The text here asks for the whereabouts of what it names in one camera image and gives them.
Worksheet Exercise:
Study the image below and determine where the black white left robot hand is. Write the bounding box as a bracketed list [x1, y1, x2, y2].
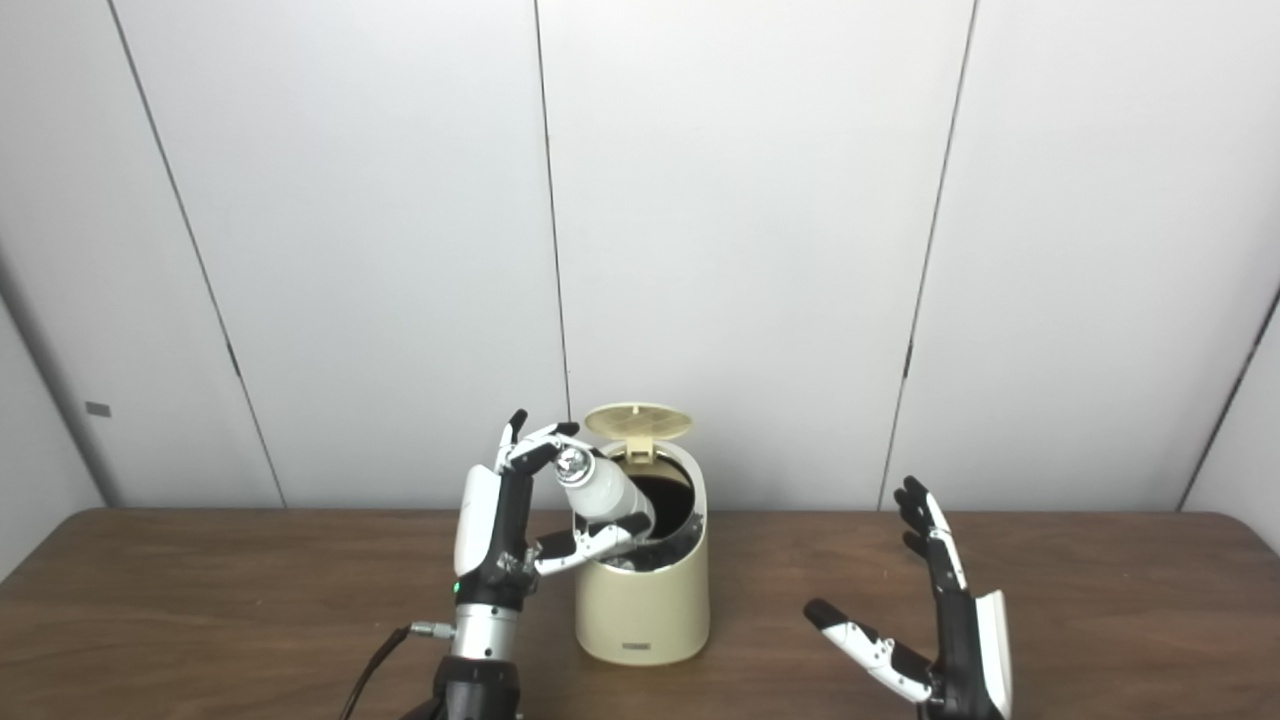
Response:
[453, 408, 653, 611]

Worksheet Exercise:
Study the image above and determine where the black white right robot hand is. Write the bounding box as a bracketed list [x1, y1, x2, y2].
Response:
[803, 476, 1014, 720]

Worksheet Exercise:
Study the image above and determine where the small white plastic bottle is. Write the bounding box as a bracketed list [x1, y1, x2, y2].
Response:
[555, 447, 657, 533]

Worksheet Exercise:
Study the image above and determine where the cream round bin lid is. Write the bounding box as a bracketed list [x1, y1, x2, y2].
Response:
[584, 402, 694, 463]

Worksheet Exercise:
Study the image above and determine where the cream-colored bin body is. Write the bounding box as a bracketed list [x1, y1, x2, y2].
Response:
[573, 440, 711, 667]

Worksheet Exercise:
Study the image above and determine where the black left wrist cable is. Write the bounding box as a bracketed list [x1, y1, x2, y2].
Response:
[340, 620, 457, 720]

